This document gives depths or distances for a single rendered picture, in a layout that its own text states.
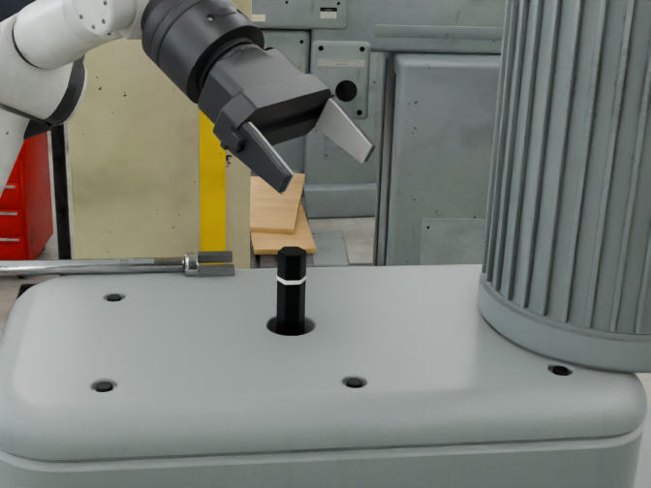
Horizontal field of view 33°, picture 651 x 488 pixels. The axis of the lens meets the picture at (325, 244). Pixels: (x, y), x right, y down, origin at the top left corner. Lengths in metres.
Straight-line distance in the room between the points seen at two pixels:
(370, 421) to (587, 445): 0.15
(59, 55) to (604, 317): 0.64
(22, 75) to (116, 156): 1.38
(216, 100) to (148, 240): 1.73
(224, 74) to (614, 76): 0.34
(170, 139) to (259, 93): 1.66
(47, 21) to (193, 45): 0.23
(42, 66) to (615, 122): 0.67
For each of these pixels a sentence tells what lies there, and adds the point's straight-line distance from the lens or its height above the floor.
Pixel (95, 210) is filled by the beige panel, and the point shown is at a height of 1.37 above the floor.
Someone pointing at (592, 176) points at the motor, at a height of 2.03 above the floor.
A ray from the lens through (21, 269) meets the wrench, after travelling 0.93.
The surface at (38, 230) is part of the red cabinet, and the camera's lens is 5.81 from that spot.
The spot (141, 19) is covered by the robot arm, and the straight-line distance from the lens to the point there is 1.00.
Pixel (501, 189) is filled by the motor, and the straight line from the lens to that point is 0.82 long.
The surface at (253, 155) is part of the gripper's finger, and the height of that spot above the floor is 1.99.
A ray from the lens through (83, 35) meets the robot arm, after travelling 1.10.
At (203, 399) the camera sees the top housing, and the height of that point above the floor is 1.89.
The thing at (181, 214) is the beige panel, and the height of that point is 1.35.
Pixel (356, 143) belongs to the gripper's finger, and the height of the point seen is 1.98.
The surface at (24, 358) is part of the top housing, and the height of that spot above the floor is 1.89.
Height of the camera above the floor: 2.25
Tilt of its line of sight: 21 degrees down
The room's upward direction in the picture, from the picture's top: 2 degrees clockwise
